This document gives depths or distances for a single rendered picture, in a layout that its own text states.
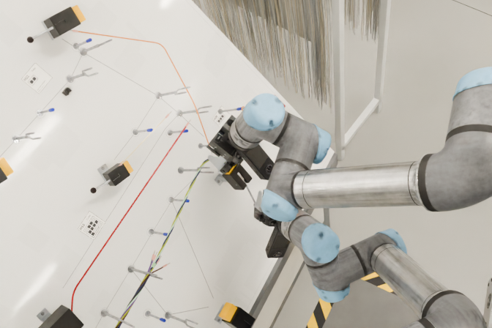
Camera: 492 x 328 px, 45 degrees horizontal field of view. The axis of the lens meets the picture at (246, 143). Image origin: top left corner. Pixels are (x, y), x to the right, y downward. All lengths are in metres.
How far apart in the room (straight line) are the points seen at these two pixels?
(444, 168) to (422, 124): 1.99
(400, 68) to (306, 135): 1.96
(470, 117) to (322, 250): 0.45
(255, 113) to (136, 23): 0.46
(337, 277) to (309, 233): 0.13
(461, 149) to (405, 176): 0.10
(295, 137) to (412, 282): 0.36
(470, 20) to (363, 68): 0.63
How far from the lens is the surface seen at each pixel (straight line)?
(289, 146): 1.22
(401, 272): 1.23
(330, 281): 1.35
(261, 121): 1.19
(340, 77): 2.29
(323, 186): 1.11
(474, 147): 0.97
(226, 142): 1.38
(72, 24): 1.34
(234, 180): 1.51
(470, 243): 2.72
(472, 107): 1.02
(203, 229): 1.57
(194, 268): 1.56
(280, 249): 1.49
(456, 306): 1.07
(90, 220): 1.42
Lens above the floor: 2.48
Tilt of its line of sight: 58 degrees down
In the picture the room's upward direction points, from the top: 15 degrees counter-clockwise
